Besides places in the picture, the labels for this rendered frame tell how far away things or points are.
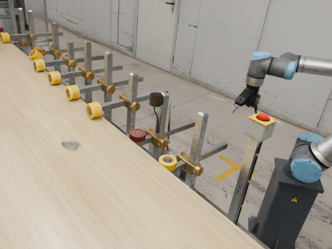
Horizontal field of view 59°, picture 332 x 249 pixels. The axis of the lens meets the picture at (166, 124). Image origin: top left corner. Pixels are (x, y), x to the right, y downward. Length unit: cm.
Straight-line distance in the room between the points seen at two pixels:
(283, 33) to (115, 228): 334
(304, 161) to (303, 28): 242
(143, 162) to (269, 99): 306
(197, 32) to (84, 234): 391
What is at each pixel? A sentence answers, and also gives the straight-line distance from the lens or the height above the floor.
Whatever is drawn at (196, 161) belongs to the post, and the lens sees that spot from 135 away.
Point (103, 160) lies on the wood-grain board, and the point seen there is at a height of 90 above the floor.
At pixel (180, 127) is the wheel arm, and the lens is 164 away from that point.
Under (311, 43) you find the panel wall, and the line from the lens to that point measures 385.
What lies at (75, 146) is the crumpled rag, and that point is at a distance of 135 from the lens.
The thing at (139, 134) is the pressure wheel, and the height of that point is 90.
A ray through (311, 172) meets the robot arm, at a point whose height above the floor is 80.
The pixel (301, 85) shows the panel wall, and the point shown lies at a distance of 395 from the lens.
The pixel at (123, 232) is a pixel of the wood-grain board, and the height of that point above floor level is 90.
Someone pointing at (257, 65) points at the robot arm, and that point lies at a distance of 156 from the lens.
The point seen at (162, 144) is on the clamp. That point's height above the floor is 85.
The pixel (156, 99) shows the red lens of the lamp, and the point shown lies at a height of 110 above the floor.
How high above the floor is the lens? 166
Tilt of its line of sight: 29 degrees down
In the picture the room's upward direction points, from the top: 7 degrees clockwise
